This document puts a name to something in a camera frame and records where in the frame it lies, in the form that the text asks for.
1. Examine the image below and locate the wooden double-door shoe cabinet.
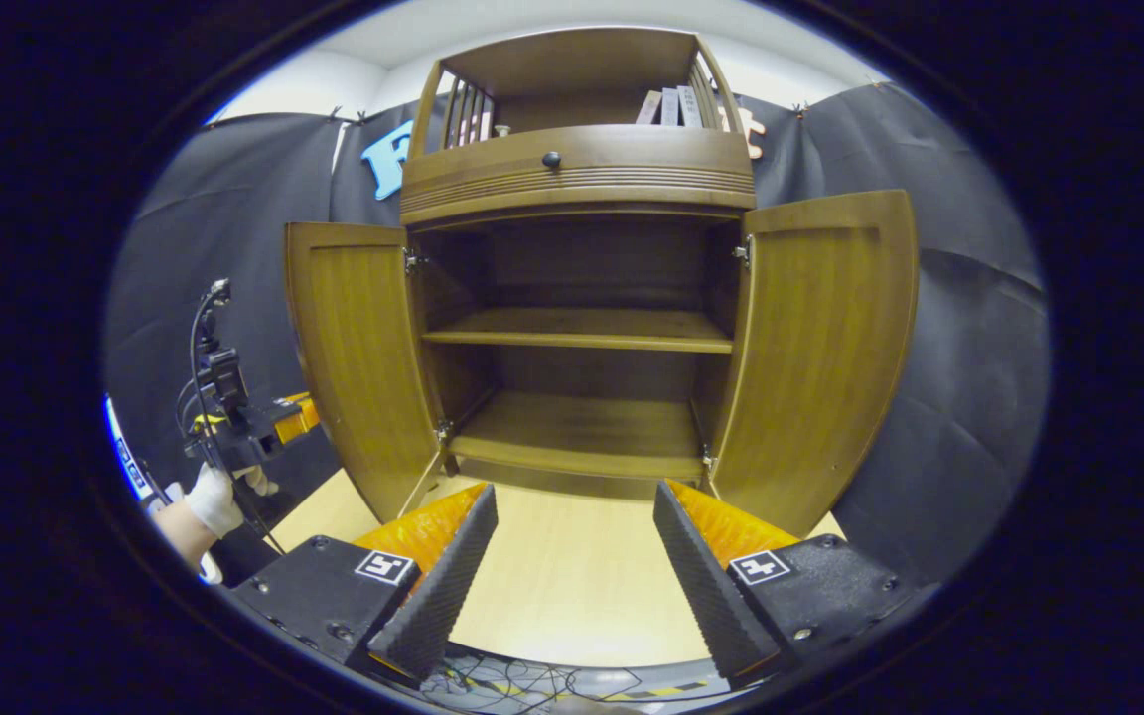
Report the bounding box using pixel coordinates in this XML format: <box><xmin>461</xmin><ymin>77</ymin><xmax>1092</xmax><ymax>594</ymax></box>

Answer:
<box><xmin>398</xmin><ymin>27</ymin><xmax>760</xmax><ymax>498</ymax></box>

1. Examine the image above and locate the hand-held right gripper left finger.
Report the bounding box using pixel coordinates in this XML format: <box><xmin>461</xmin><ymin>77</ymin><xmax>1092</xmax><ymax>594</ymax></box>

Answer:
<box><xmin>231</xmin><ymin>484</ymin><xmax>500</xmax><ymax>684</ymax></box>

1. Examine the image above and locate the tangle of black floor cables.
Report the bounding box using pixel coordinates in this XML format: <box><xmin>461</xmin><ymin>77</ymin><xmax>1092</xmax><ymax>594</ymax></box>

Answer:
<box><xmin>423</xmin><ymin>650</ymin><xmax>732</xmax><ymax>712</ymax></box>

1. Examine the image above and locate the wooden cabinet drawer with knob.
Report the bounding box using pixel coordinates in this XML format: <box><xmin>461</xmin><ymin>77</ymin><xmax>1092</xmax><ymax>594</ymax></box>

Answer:
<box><xmin>403</xmin><ymin>126</ymin><xmax>754</xmax><ymax>187</ymax></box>

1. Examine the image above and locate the wooden shoe cabinet door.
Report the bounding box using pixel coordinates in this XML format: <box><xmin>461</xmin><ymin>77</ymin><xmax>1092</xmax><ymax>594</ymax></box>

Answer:
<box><xmin>284</xmin><ymin>221</ymin><xmax>449</xmax><ymax>524</ymax></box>
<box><xmin>706</xmin><ymin>189</ymin><xmax>921</xmax><ymax>539</ymax></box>

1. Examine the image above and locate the white and blue board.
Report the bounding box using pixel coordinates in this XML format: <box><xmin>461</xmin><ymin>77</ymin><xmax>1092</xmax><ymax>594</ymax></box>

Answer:
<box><xmin>103</xmin><ymin>395</ymin><xmax>171</xmax><ymax>507</ymax></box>

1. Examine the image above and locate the wooden inner shelf board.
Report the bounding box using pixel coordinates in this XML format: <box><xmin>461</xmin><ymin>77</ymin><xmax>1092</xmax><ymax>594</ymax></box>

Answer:
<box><xmin>421</xmin><ymin>308</ymin><xmax>735</xmax><ymax>355</ymax></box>

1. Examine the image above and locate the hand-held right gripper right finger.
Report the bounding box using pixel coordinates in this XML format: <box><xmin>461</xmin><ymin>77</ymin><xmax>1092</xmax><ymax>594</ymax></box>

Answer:
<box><xmin>651</xmin><ymin>479</ymin><xmax>930</xmax><ymax>681</ymax></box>

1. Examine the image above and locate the black backdrop cloth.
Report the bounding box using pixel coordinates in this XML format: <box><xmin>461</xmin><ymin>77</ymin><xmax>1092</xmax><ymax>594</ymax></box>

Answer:
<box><xmin>105</xmin><ymin>81</ymin><xmax>1050</xmax><ymax>587</ymax></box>

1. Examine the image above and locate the black camera cable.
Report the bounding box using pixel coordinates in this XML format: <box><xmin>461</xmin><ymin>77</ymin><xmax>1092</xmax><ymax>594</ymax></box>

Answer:
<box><xmin>175</xmin><ymin>283</ymin><xmax>287</xmax><ymax>557</ymax></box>

